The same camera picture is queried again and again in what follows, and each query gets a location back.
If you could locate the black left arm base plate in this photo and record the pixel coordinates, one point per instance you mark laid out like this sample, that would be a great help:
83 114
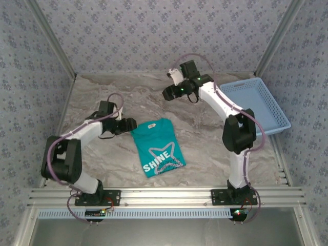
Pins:
116 198

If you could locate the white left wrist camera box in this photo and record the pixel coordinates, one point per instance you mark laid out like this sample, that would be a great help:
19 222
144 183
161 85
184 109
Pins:
120 115

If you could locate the grey metal panel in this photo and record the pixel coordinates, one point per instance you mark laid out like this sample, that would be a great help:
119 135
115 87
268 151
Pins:
166 233

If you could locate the aluminium mounting rail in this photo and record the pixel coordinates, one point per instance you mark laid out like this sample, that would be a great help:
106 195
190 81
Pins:
166 197

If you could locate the aluminium frame post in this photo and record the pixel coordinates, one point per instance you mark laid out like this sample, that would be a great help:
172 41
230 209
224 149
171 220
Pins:
52 38
276 38

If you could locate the light blue plastic basket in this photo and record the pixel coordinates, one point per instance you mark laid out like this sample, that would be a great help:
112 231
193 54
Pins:
256 107

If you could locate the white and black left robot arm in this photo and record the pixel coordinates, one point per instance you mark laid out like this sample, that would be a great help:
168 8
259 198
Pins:
84 130

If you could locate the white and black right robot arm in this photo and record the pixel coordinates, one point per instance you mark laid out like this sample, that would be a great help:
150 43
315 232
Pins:
238 166

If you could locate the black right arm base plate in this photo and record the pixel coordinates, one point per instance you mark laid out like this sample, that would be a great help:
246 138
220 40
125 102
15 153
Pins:
216 198

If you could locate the teal t-shirt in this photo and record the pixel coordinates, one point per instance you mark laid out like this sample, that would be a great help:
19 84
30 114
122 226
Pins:
153 138

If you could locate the short aluminium frame leg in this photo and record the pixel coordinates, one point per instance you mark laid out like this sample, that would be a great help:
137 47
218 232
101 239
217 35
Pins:
306 228
24 228

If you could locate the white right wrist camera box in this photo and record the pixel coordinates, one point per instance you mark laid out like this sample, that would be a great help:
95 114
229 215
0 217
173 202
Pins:
176 75

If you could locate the aluminium table side rail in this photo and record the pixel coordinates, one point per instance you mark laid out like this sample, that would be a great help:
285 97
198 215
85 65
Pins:
65 105
282 164

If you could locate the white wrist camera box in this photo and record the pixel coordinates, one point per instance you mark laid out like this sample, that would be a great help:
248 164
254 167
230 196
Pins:
120 115
176 75

